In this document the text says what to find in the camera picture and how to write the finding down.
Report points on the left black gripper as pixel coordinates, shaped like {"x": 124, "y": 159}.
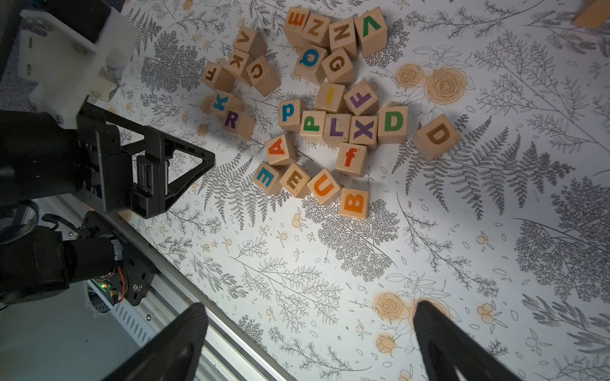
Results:
{"x": 126, "y": 165}

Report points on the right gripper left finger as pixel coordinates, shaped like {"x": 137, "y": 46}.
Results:
{"x": 173, "y": 354}

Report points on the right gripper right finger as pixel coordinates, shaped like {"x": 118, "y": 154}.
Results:
{"x": 449, "y": 353}

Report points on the wooden block purple R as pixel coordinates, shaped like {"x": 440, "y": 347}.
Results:
{"x": 239, "y": 124}

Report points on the wooden block brown E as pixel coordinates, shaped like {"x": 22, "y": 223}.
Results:
{"x": 295, "y": 180}

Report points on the wooden block brown D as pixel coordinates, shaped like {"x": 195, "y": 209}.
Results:
{"x": 436, "y": 138}

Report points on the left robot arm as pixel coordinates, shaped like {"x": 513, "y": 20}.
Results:
{"x": 40, "y": 159}

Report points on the wooden block teal K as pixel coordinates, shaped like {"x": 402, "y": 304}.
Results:
{"x": 224, "y": 102}

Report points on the wooden block brown F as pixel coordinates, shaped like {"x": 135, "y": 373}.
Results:
{"x": 217, "y": 77}

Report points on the wooden block teal E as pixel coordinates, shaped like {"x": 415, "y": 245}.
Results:
{"x": 268, "y": 178}

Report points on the wooden block orange B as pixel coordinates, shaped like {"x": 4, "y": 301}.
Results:
{"x": 354, "y": 203}

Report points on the wooden block brown K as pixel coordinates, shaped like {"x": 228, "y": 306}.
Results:
{"x": 237, "y": 66}

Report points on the wooden block red A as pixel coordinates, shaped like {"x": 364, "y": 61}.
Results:
{"x": 280, "y": 151}

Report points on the wooden block brown g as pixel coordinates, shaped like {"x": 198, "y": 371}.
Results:
{"x": 263, "y": 76}
{"x": 339, "y": 68}

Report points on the wooden block blue P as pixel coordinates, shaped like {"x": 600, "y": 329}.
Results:
{"x": 290, "y": 114}

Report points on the wooden block brown V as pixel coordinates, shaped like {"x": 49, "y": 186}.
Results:
{"x": 251, "y": 42}

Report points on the wooden block orange U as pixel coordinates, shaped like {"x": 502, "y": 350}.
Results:
{"x": 324, "y": 187}

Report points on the floral table mat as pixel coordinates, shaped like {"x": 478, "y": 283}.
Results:
{"x": 507, "y": 233}

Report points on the wooden block red f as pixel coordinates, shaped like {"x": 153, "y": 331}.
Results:
{"x": 352, "y": 159}

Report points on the wooden block green P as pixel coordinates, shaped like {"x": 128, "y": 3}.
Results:
{"x": 312, "y": 126}

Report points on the wooden block purple X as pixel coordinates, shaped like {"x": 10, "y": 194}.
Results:
{"x": 363, "y": 131}

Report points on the wooden block green D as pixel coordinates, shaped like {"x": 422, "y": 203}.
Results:
{"x": 392, "y": 125}

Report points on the wooden block teal Q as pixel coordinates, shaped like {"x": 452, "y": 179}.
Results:
{"x": 309, "y": 64}

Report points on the wooden block purple L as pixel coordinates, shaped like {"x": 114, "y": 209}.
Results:
{"x": 336, "y": 129}

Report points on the wooden block yellow i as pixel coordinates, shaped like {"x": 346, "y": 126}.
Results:
{"x": 330, "y": 98}

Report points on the wooden block orange E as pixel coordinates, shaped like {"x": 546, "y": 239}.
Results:
{"x": 294, "y": 24}

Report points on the wooden block purple F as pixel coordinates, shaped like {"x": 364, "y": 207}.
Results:
{"x": 362, "y": 100}

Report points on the wooden block brown Z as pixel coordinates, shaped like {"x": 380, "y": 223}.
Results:
{"x": 316, "y": 30}

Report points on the wooden block brown N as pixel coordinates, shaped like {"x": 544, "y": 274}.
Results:
{"x": 342, "y": 34}

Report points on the wooden block green V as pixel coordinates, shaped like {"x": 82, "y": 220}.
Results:
{"x": 372, "y": 32}

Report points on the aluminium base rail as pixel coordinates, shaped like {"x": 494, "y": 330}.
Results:
{"x": 227, "y": 354}

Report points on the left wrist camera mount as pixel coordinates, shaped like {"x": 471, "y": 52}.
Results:
{"x": 66, "y": 47}

